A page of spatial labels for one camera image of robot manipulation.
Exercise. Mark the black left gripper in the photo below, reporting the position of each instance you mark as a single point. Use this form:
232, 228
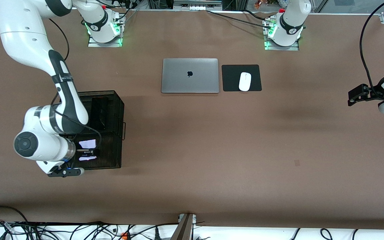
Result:
373, 94

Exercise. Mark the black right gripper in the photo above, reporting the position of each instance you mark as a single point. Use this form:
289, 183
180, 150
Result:
82, 154

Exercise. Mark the white flip phone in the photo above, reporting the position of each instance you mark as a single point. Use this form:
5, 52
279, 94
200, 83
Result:
87, 144

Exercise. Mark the long black slab phone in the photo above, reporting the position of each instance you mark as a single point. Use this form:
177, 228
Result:
99, 113

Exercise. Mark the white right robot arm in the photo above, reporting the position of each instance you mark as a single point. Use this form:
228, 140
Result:
22, 33

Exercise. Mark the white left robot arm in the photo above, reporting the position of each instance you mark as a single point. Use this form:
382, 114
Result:
292, 20

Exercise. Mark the small orange connector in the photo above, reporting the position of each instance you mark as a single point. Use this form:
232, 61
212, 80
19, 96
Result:
124, 236

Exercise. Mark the small clear tape patch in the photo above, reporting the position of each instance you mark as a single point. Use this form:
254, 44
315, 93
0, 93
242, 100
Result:
297, 162

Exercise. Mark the white computer mouse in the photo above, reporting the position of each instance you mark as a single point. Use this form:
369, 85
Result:
245, 81

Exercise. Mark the silver closed laptop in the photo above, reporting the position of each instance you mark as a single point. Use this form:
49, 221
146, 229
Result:
178, 80

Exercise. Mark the black mouse pad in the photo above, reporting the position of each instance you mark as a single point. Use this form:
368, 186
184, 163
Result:
230, 78

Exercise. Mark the white power strip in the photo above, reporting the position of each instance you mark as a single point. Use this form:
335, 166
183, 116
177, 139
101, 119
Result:
197, 6

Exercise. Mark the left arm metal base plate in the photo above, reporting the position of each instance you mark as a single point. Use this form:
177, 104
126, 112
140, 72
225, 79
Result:
278, 48

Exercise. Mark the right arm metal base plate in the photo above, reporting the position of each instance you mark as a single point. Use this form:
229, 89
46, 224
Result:
93, 45

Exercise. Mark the aluminium camera post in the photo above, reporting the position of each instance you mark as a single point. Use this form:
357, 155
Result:
183, 230

